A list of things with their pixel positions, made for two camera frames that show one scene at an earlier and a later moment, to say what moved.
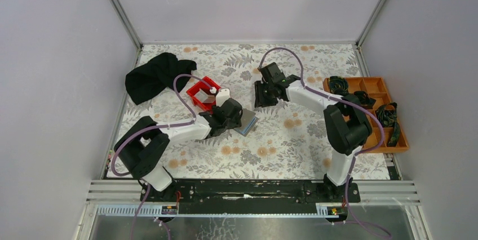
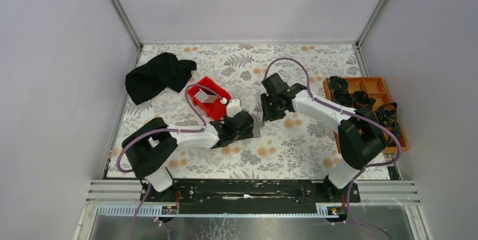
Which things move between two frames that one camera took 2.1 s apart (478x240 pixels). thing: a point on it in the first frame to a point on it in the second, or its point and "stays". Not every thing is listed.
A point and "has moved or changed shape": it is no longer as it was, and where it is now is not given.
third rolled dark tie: [364, 100] stays
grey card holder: [248, 123] has moved or changed shape
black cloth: [158, 74] stays
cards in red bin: [204, 97] stays
